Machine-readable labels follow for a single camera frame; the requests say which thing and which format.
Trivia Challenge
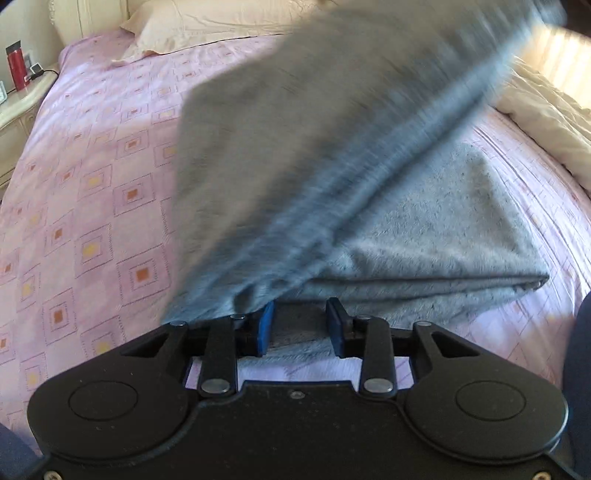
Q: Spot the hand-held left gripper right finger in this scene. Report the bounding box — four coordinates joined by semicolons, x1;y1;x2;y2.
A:
325;298;482;397

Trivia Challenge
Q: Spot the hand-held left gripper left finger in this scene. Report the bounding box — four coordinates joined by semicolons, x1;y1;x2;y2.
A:
120;302;277;396

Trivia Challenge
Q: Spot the grey towel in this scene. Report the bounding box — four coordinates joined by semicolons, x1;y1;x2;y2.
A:
161;0;568;360

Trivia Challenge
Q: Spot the pink patterned bed sheet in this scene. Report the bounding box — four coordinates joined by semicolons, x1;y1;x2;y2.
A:
0;34;591;444

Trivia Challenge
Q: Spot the person's dark blue clothing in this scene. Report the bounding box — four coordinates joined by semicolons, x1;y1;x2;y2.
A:
0;291;591;480

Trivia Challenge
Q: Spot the cream duvet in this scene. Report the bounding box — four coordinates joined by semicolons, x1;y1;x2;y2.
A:
495;58;591;197

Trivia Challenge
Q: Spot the cream pillow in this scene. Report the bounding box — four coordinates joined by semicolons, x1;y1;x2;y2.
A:
111;0;333;64

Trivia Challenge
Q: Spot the cream nightstand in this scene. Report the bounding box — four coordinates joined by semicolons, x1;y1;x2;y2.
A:
0;69;62;190

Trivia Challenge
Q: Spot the cream curtain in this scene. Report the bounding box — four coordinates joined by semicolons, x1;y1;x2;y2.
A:
519;18;591;109

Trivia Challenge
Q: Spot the cream tufted headboard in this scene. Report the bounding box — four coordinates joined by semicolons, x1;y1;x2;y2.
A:
48;0;137;44

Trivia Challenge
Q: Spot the red bottle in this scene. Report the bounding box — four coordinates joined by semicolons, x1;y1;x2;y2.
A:
6;39;30;92

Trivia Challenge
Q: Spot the black charger with cable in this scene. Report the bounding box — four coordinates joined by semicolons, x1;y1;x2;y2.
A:
24;64;61;86

